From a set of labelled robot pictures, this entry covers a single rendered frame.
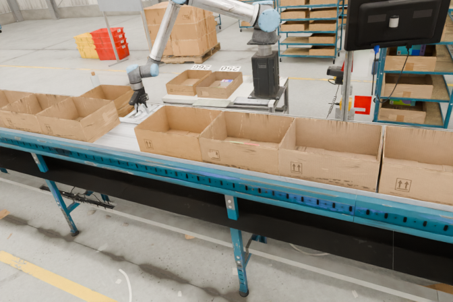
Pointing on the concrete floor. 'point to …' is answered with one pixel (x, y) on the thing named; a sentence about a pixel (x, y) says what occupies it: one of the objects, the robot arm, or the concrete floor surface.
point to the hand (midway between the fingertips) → (142, 113)
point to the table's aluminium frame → (251, 105)
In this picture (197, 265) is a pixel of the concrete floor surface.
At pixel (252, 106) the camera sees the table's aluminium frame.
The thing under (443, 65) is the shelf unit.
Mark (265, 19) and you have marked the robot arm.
